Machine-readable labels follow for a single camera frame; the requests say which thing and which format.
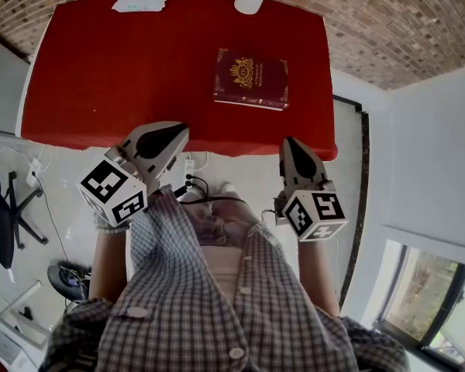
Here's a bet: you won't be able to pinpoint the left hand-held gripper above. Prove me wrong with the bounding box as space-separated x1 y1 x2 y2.
75 120 191 229

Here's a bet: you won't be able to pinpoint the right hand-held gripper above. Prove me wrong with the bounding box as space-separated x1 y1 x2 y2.
274 136 350 243

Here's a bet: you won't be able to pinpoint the dark red gold-crested book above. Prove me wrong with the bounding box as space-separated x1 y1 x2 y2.
212 47 290 110

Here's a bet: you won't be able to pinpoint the person's left forearm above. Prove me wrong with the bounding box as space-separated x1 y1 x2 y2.
88 226 133 305

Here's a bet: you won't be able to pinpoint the person's right forearm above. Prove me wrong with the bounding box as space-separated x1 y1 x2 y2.
296 237 342 318

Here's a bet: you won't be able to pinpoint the red tablecloth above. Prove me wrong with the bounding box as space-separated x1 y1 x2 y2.
20 0 339 161

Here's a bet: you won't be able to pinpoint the person's grey trousers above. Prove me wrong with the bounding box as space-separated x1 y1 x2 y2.
177 179 261 248

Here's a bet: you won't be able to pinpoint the small white power adapter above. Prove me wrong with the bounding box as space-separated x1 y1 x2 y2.
26 158 43 188

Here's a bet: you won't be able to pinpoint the person's white undershirt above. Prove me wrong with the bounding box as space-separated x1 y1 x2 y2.
198 243 244 291

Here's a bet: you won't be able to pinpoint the black round bag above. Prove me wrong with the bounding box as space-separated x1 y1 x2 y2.
46 260 93 302

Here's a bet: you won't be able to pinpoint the black office chair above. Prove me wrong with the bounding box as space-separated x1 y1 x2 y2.
0 170 50 271

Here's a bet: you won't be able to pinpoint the person's checked shirt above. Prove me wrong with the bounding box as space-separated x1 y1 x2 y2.
38 185 412 372

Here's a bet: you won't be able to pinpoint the black-framed window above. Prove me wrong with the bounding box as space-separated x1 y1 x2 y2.
374 239 465 368

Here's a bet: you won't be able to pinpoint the white desk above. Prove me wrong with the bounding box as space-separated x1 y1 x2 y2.
0 280 52 366

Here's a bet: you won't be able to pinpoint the black power cable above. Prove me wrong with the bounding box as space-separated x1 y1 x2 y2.
177 174 250 205

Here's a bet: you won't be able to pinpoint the white bead bracelet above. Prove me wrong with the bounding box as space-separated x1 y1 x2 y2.
94 222 133 236

